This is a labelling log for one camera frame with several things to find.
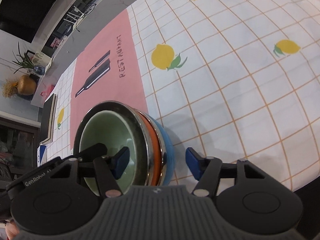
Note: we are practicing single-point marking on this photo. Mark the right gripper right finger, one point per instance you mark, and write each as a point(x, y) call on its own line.
point(205, 170)

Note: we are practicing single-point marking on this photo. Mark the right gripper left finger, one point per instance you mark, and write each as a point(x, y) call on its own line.
point(109, 170)

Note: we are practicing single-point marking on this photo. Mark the blue steel bowl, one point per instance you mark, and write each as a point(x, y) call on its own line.
point(169, 150)

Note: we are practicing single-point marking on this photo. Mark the green ceramic bowl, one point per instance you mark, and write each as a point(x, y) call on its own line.
point(116, 131)

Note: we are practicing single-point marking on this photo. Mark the orange steel bowl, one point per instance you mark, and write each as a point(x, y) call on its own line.
point(156, 158)

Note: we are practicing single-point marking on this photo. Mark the person left hand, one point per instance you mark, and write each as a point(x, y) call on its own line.
point(11, 230)

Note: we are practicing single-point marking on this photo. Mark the blue white small box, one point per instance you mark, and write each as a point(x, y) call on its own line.
point(41, 155)

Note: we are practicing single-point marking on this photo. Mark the black notebook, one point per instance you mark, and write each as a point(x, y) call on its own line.
point(47, 120)

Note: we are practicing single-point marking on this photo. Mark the pink plastic case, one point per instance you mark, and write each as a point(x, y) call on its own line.
point(46, 92)

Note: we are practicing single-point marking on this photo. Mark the checked lemon tablecloth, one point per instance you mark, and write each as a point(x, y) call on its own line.
point(231, 78)

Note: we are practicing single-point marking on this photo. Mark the gold vase with dried flowers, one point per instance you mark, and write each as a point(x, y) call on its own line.
point(23, 87)

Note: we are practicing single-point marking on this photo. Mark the blue vase with plant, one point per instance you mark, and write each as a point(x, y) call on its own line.
point(24, 61)

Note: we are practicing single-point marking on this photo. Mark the white wifi router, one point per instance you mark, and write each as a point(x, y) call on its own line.
point(74, 15)

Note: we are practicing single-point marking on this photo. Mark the black television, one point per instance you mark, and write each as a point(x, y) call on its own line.
point(32, 21)

